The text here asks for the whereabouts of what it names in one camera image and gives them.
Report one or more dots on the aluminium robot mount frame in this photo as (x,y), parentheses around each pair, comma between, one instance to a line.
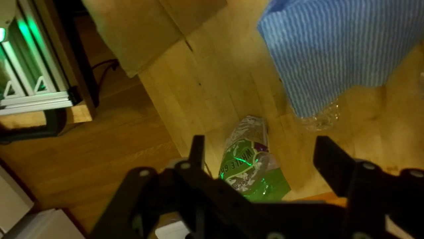
(30,66)

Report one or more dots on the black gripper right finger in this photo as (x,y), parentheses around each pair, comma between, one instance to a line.
(384,203)

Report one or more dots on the crushed clear plastic bottle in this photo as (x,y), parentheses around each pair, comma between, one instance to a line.
(325,118)

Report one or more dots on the white drawer cabinet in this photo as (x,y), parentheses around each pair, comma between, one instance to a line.
(26,212)

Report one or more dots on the green clear plastic bag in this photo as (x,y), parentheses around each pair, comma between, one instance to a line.
(246,154)

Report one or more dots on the blue striped cloth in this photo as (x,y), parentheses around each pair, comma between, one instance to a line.
(344,44)

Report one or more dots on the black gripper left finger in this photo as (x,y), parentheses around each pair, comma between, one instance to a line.
(176,203)

